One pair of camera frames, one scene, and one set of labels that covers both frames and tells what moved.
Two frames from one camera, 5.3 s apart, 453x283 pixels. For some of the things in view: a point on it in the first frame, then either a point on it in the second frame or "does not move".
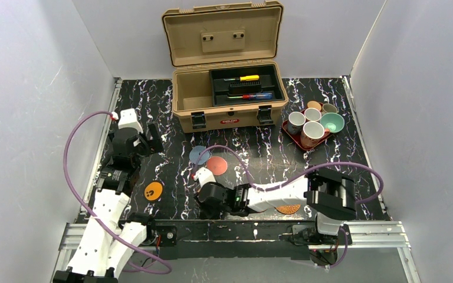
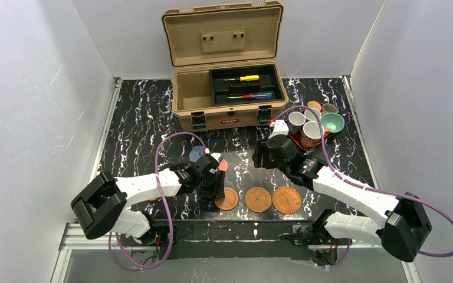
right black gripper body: (200, 198) -> (259, 157)
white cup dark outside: (295, 121) does not move
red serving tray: (297, 137) does not move
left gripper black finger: (157, 146) -> (219, 191)
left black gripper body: (150, 138) -> (212, 191)
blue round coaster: (194, 153) does not move
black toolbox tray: (246, 85) does not move
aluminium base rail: (355, 235) does not move
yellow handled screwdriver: (246, 78) does not move
